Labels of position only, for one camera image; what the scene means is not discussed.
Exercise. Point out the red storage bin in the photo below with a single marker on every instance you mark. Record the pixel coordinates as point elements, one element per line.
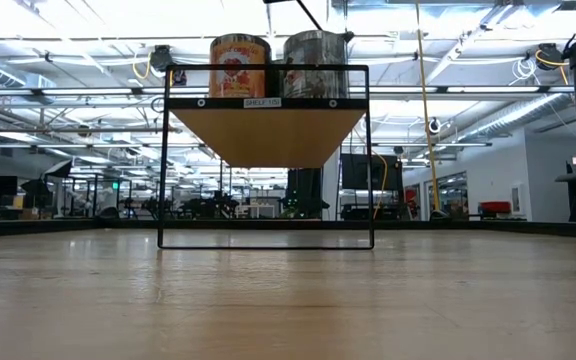
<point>494,208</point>

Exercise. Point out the black softbox light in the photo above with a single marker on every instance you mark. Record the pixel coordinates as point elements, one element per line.
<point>59,170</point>

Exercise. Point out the black server cabinet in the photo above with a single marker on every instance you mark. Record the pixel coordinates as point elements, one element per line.
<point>304,190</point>

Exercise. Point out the orange candle jar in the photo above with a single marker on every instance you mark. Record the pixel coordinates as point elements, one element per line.
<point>240,65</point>

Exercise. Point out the white shelf label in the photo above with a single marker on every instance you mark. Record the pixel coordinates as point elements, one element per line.
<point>262,102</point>

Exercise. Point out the black metal table frame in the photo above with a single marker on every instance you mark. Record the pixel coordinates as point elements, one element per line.
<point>43,227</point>

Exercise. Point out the black wall screen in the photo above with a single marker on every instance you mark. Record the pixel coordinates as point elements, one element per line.
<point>363,172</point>

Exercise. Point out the silver ceiling duct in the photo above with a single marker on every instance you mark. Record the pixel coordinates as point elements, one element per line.
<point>518,117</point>

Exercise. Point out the wooden shelf with black frame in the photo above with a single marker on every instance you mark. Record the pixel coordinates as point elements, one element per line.
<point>268,135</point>

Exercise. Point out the white wall frame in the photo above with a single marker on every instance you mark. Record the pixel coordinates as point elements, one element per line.
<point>516,199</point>

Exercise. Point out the silver grey candle jar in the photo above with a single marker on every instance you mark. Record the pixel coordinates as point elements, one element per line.
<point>313,60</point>

